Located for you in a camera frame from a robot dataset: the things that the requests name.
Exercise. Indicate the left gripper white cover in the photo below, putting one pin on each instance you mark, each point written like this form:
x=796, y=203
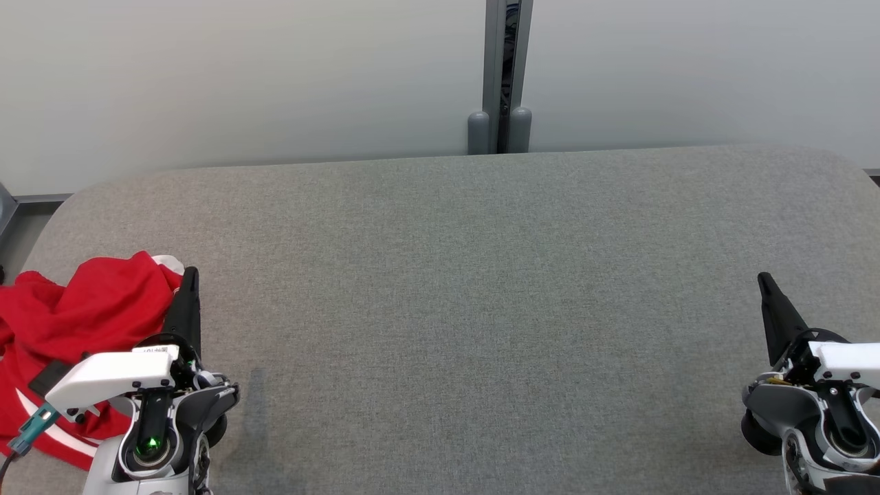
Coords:
x=103, y=378

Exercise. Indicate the grey partition post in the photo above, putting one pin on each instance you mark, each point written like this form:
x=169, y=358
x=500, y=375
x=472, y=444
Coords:
x=495, y=69

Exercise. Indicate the red white basketball jersey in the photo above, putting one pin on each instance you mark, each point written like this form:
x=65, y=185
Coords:
x=82, y=302

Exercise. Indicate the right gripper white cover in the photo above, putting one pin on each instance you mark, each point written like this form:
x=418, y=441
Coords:
x=849, y=364

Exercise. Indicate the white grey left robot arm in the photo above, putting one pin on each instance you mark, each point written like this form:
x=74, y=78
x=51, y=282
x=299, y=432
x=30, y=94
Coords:
x=110, y=467

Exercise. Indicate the grey cylindrical post foot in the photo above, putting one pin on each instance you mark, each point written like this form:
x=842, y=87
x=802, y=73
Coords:
x=478, y=134
x=521, y=130

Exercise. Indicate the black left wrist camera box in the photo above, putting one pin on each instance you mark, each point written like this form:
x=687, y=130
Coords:
x=49, y=378

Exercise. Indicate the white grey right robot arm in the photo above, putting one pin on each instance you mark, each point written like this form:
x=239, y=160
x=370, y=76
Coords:
x=770, y=402

